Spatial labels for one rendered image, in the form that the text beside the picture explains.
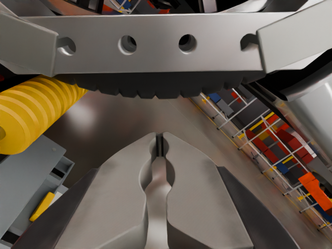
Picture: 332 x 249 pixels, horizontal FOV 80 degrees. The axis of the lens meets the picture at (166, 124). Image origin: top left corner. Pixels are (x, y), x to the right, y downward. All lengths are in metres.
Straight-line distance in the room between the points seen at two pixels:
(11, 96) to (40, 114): 0.03
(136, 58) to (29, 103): 0.13
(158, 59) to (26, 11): 0.11
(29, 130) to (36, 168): 0.38
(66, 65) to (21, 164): 0.45
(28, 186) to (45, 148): 0.13
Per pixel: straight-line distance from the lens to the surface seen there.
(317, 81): 0.40
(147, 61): 0.16
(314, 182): 4.25
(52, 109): 0.27
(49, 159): 0.64
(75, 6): 0.26
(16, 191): 0.56
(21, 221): 0.63
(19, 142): 0.24
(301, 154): 5.11
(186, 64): 0.16
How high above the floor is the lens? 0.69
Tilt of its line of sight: 19 degrees down
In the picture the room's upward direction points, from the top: 48 degrees clockwise
